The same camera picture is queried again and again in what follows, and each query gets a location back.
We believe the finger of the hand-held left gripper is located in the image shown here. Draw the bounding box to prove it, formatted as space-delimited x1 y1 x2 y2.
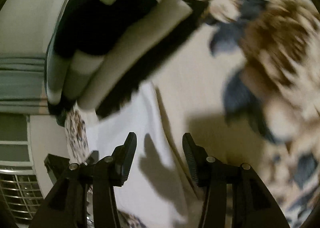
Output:
44 154 71 186
86 150 99 166

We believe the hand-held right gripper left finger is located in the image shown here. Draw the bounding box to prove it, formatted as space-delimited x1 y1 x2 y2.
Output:
30 132 137 228

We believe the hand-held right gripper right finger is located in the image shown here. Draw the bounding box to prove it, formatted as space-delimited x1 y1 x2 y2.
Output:
182 132 290 228

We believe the white t-shirt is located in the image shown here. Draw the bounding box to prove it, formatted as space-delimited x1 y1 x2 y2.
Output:
85 82 208 223

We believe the white radiator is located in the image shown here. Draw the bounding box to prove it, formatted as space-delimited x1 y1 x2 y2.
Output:
0 167 44 221

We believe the window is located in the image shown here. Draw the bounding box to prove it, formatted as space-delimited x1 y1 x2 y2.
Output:
0 114 32 166

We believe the bed with floral sheet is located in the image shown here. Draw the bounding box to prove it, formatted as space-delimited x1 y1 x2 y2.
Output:
64 0 320 228

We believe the pale green curtain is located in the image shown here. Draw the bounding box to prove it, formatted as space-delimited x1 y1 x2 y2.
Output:
0 54 50 115

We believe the white folded garment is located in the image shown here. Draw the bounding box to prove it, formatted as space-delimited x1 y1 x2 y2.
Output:
65 0 194 111

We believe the black striped folded garment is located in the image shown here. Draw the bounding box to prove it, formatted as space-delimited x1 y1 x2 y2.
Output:
45 0 175 109

